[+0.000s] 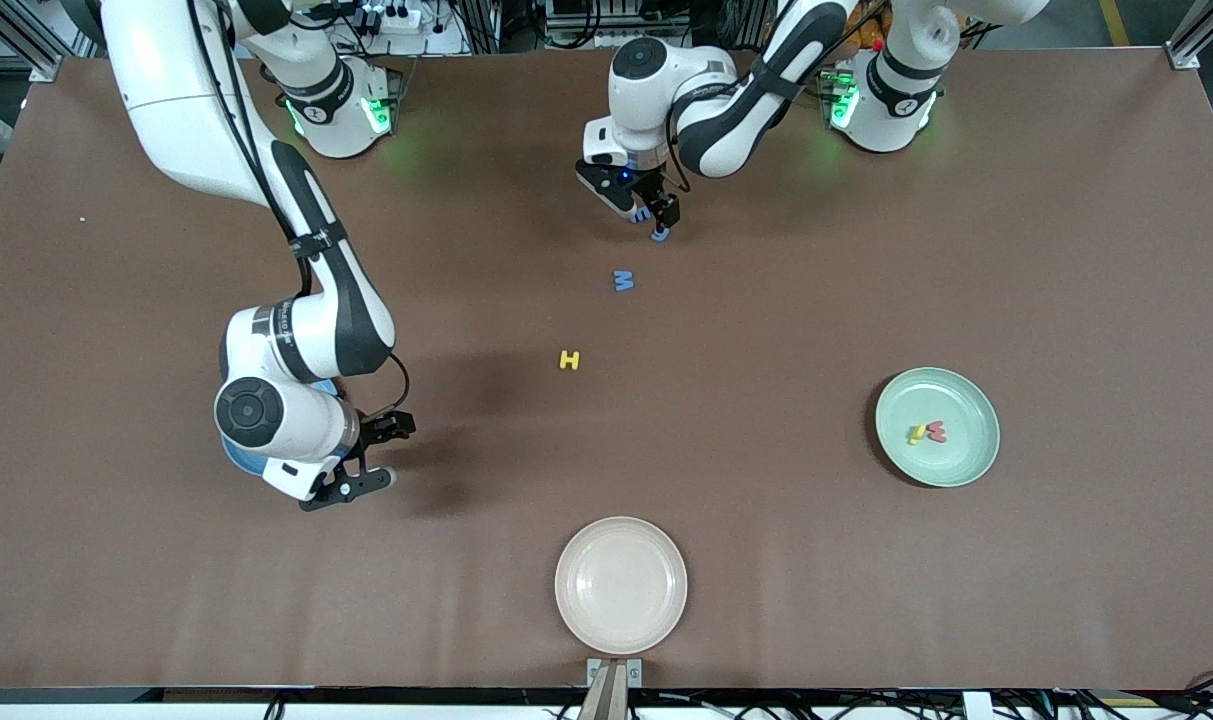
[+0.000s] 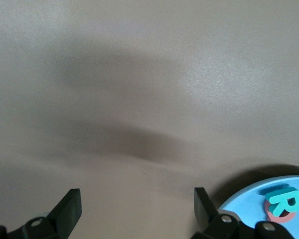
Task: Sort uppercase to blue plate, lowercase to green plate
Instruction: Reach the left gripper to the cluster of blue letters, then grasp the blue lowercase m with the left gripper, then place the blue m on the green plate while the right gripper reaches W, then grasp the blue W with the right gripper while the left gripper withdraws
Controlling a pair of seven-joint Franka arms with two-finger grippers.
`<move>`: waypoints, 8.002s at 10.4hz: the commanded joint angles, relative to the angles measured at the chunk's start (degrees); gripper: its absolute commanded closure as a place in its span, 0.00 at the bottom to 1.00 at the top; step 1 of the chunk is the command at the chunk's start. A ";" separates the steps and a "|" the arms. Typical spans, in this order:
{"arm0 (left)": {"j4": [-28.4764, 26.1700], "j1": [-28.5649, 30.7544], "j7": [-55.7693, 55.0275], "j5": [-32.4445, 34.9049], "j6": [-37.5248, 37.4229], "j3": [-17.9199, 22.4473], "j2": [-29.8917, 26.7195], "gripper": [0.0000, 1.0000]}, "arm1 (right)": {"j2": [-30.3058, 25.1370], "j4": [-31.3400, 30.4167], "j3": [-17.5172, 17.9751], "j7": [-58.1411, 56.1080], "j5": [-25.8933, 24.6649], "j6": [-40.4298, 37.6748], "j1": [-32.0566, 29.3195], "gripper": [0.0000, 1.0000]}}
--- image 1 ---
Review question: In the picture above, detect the blue round plate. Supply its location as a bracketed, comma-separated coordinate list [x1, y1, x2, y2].
[220, 385, 357, 483]

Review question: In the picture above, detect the beige round plate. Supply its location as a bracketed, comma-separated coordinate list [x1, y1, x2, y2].
[554, 516, 689, 657]

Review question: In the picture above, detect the green round plate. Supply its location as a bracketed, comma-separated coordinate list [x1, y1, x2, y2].
[874, 367, 1001, 489]

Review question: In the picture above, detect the orange snack bag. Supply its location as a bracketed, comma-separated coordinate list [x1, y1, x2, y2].
[846, 0, 887, 51]

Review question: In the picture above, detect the white power strip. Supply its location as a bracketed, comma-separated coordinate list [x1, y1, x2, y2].
[351, 0, 422, 31]

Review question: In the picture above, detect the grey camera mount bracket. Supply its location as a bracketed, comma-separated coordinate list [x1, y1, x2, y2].
[578, 657, 644, 720]

